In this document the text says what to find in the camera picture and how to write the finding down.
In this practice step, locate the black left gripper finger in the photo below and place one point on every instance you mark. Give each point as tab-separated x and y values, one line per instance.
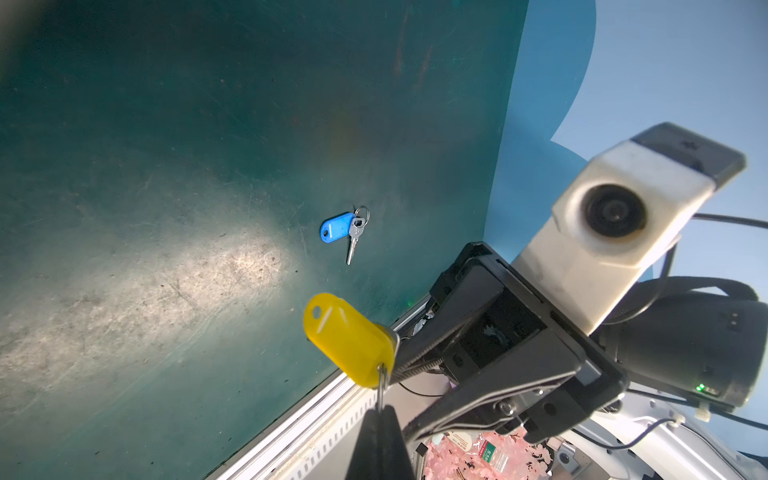
380	452

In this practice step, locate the yellow key tag with ring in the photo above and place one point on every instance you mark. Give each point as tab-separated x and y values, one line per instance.
365	351

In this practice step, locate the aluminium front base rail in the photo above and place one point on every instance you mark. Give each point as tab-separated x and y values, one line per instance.
318	430

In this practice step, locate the blue key tag with key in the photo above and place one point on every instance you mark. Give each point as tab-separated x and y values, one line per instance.
350	225

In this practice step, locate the green table mat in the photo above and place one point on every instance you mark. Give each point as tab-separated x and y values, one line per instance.
166	167

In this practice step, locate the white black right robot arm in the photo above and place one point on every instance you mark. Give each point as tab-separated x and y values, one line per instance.
682	341

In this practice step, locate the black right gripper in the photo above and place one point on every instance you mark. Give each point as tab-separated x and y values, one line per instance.
516	360

